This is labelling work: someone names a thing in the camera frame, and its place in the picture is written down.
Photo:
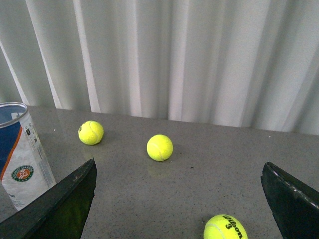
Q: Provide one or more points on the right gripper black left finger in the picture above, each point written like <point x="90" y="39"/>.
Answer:
<point x="60" y="213"/>

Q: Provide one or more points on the white pleated curtain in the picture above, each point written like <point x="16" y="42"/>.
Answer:
<point x="243" y="63"/>

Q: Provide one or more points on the yellow Wilson 3 tennis ball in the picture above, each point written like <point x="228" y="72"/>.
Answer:
<point x="224" y="227"/>

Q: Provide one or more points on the yellow tennis ball middle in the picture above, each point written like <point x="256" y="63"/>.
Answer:
<point x="91" y="132"/>

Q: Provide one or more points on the blue white tennis ball can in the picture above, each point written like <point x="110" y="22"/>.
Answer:
<point x="25" y="173"/>

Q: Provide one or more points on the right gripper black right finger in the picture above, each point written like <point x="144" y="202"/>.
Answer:
<point x="294" y="204"/>

